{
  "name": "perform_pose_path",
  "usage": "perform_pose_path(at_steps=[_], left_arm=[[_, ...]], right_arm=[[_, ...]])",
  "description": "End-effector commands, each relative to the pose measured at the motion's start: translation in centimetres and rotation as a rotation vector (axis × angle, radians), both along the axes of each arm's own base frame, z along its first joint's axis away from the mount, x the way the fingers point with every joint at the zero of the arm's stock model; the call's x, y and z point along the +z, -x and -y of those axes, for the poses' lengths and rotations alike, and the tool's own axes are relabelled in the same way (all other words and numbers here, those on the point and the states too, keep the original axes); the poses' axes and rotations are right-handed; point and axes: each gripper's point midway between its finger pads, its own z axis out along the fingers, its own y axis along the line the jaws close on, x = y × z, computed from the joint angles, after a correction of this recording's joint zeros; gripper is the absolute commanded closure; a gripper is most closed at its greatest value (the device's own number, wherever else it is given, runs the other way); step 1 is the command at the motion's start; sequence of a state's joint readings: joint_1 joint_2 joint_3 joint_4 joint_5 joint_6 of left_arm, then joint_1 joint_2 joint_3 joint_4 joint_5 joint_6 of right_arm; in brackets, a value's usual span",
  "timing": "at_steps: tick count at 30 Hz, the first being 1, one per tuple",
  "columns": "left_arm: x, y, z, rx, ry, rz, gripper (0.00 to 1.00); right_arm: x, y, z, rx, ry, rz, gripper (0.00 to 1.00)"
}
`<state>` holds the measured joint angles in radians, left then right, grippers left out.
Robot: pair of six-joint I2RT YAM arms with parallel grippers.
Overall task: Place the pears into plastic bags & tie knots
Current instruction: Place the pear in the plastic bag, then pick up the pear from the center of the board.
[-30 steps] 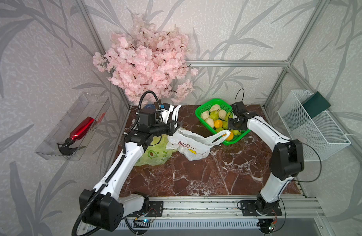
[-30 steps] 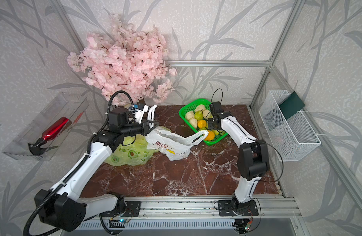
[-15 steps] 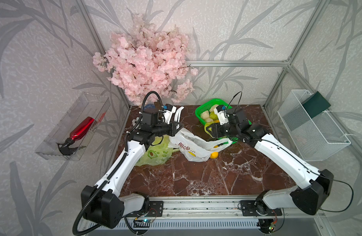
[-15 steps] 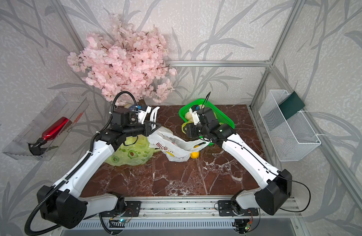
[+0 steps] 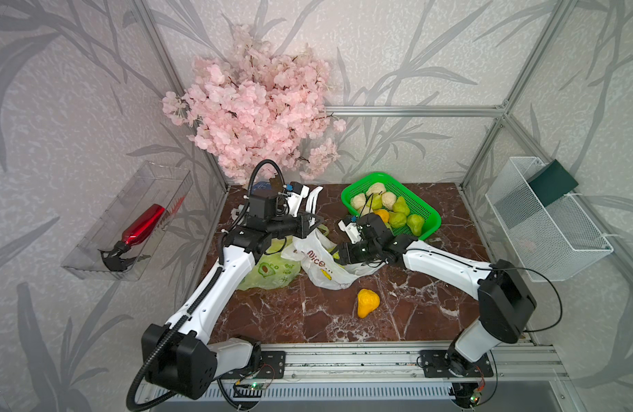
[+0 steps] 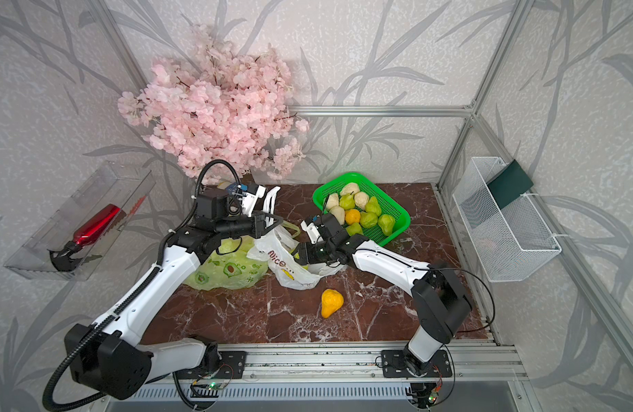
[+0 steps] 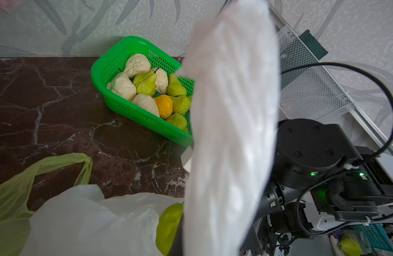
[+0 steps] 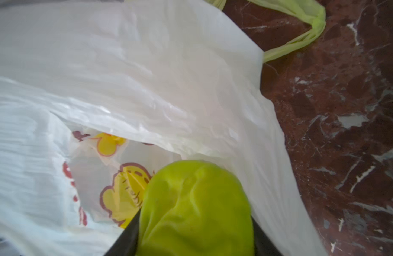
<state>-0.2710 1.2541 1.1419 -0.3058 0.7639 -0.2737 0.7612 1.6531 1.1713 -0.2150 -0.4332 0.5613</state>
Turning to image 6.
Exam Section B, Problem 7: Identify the white pear left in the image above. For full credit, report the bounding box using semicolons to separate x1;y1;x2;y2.
329;205;346;225

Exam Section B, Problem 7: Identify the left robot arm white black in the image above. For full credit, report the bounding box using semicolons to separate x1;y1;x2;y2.
43;184;283;411

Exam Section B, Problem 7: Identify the orange yellow pear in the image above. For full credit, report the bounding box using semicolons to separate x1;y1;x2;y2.
321;288;345;319

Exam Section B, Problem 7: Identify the clear wall tray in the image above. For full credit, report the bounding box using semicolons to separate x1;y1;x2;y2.
4;161;155;282

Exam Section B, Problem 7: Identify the red spray bottle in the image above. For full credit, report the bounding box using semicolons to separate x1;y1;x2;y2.
49;204;123;272

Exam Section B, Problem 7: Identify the pink cherry blossom bouquet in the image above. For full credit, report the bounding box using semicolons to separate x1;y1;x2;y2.
117;25;309;180

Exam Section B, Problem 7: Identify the green pear right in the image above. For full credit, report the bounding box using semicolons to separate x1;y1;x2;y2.
377;214;396;237

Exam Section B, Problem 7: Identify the white wire mesh basket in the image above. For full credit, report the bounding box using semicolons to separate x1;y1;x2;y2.
453;156;561;283

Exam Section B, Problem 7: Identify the green avocado plastic bag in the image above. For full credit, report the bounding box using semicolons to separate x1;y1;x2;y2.
183;236;268;291

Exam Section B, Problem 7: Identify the green pear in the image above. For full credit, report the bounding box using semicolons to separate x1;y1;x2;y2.
377;214;396;237
339;193;356;210

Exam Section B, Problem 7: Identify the green plastic basket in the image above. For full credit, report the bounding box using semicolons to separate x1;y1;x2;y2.
312;173;411;247

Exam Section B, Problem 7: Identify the small orange pear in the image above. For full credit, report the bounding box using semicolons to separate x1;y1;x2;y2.
345;209;361;225

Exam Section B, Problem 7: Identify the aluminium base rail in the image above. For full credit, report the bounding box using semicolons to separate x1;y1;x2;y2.
218;339;529;384

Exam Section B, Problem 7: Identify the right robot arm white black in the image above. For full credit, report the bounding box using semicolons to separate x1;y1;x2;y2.
296;214;474;377

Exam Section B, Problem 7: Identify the dark green card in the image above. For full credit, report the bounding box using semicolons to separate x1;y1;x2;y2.
487;160;534;209

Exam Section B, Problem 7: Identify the white printed plastic bag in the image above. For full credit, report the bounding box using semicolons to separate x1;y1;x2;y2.
247;226;345;290

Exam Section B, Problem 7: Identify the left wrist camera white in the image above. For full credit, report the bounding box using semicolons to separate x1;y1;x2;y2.
238;183;267;217

